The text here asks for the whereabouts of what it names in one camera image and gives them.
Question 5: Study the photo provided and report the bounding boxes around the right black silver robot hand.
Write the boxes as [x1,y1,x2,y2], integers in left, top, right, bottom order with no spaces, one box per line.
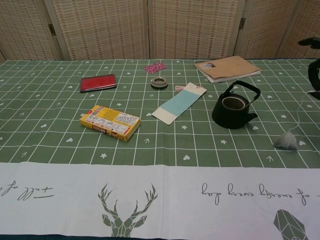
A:
[298,36,320,95]

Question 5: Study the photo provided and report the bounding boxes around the small grey object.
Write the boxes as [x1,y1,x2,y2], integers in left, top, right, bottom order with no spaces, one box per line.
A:
[272,92,306,152]

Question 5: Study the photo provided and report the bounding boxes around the black cast iron teapot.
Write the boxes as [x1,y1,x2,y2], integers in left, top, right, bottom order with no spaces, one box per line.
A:
[211,80,261,130]

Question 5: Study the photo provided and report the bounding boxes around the grey round plastic cap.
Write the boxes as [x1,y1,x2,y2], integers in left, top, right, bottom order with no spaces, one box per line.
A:
[150,77,168,90]

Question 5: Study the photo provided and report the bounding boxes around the brown spiral notebook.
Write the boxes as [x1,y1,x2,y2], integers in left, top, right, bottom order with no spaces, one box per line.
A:
[193,55,263,84]

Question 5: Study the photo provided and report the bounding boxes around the blue and white paper card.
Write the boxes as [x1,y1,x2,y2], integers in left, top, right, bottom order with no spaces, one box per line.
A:
[147,82,208,125]

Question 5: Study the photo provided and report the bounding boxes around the pink patterned packet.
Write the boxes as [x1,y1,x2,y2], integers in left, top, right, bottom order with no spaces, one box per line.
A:
[143,62,169,74]

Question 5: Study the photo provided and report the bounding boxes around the yellow printed cardboard box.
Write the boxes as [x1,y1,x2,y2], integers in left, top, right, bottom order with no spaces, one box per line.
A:
[79,105,141,143]

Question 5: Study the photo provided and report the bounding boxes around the woven folding screen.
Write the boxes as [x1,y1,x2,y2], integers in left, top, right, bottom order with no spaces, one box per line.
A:
[0,0,320,61]

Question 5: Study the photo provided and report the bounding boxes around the red flat case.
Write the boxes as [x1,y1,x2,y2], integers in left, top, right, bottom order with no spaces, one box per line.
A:
[79,74,118,93]

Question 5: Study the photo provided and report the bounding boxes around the green checked tablecloth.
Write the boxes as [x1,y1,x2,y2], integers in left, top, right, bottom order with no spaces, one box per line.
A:
[0,58,320,240]

